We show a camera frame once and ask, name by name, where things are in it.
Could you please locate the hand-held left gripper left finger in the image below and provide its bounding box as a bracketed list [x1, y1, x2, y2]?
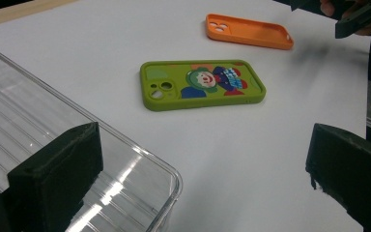
[7, 121, 104, 232]

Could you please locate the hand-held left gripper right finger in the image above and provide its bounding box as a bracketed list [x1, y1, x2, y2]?
[304, 123, 371, 232]

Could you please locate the green cartoon phone case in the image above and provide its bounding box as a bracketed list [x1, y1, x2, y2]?
[139, 59, 268, 112]

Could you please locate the light wooden table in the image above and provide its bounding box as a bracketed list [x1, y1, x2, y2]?
[0, 0, 78, 30]

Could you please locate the clear plastic tray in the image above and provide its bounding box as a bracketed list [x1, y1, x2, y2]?
[0, 40, 184, 232]

